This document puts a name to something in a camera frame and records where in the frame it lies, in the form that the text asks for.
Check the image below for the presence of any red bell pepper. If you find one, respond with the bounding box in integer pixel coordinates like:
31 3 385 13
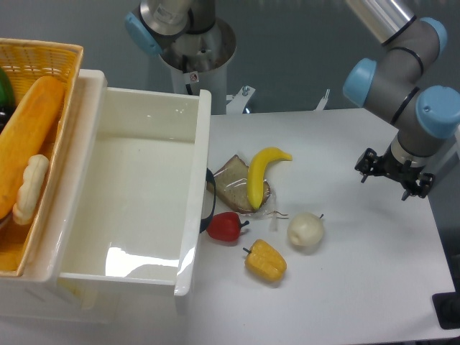
206 212 249 242

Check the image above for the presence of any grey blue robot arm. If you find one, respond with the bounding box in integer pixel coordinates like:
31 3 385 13
343 1 459 200

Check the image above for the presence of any dark eggplant toy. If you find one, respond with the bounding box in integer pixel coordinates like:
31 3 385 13
0 105 15 132

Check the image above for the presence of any cream peanut-shaped toy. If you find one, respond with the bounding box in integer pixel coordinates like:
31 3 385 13
12 155 49 226

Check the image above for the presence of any bread slice in plastic wrap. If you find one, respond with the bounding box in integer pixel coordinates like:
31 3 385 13
207 155 290 231

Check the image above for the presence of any orange baguette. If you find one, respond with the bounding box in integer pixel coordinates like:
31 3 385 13
1 75 65 218

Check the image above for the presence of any white plastic drawer bin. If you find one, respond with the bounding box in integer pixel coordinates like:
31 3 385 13
1 70 211 322

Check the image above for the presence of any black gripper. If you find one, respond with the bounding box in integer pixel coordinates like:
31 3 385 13
354 148 435 201

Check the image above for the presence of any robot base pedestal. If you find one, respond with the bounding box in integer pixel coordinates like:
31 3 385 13
124 0 236 115

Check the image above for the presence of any white table clamp bracket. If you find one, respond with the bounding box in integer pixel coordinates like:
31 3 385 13
226 85 256 114

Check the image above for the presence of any yellow wicker basket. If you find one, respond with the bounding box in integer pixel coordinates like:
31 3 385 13
1 38 83 277

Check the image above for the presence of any white bracket right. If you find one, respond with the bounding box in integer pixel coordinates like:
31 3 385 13
315 88 331 111

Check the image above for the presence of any black device at table edge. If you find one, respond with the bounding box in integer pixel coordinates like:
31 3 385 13
432 292 460 330

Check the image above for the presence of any black drawer handle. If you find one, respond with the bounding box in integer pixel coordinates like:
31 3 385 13
200 168 217 234

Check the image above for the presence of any green pepper toy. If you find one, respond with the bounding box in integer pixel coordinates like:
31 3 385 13
0 69 16 113

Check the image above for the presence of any yellow bell pepper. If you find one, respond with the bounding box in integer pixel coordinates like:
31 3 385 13
243 239 287 282

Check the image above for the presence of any yellow banana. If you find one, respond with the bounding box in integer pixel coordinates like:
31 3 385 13
247 147 293 210

